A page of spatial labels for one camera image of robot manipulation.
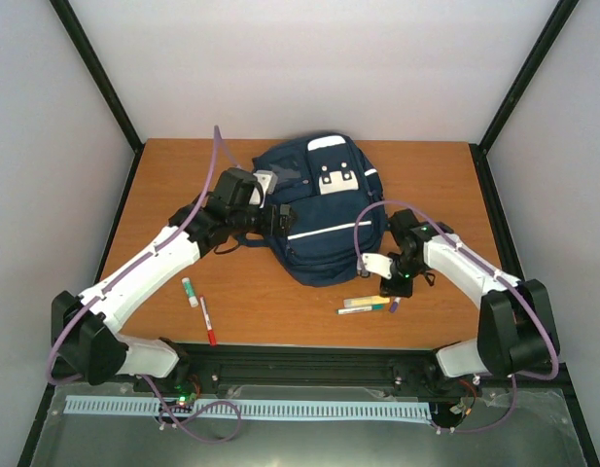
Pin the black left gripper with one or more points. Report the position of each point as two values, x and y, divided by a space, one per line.
284 227

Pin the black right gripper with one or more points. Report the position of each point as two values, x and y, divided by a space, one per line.
402 290

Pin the navy blue student backpack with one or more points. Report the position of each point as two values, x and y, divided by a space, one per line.
328 181

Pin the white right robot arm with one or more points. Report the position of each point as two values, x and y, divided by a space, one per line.
516 332

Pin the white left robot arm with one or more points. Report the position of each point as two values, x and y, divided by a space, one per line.
87 327

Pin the purple tipped white marker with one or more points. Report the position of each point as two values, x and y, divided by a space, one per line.
394 305

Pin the yellow highlighter pen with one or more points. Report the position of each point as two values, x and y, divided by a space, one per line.
365 301

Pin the green tipped white marker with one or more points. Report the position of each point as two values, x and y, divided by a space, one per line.
359 309

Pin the white green glue stick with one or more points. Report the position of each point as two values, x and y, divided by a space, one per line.
189 289

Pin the red tipped white marker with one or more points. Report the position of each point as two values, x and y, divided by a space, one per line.
208 324

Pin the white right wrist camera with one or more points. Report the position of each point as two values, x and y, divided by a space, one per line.
373 263

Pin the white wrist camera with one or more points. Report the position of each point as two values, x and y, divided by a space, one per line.
266 182
373 263

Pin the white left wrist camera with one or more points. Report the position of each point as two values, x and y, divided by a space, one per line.
266 182

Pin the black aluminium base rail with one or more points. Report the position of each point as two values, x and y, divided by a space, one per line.
216 368

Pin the light blue slotted cable duct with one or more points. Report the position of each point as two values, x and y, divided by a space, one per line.
258 410

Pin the black left frame post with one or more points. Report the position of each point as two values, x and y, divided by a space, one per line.
80 40

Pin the black frame post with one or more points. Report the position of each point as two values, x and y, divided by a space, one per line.
80 40
555 23

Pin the black right frame post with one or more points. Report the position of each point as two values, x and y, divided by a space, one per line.
555 23

